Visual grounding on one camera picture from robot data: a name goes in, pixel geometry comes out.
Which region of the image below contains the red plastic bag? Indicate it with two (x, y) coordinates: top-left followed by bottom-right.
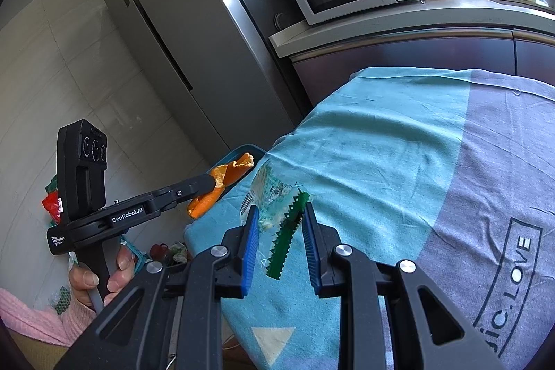
(41, 190), (64, 224)

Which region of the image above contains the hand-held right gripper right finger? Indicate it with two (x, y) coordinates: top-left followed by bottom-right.
(302, 202), (508, 370)

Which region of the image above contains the teal mesh basket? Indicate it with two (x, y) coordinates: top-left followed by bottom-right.
(120, 235), (151, 272)

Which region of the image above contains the orange peel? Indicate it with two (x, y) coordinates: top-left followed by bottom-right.
(187, 152), (254, 220)

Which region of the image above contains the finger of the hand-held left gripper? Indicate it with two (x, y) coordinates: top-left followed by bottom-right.
(147, 174), (217, 220)

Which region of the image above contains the grey kitchen counter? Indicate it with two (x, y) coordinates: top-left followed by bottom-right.
(269, 0), (555, 59)

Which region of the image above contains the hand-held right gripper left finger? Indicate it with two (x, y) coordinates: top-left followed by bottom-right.
(52, 205), (261, 370)

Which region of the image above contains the teal and grey tablecloth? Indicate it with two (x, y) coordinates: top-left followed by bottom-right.
(184, 66), (555, 370)

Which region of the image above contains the dark purple base cabinet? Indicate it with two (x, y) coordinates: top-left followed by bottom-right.
(288, 27), (555, 111)

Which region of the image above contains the person's left hand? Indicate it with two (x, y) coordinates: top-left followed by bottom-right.
(68, 244), (138, 312)

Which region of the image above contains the clear wrapper with green edge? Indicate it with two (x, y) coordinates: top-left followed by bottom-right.
(240, 159), (311, 279)

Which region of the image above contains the blue bin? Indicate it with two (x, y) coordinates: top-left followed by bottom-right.
(207, 142), (266, 175)

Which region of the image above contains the silver refrigerator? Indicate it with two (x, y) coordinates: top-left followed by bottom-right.
(104, 0), (314, 154)

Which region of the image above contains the person's left forearm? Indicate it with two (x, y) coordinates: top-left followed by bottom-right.
(0, 287), (98, 349)

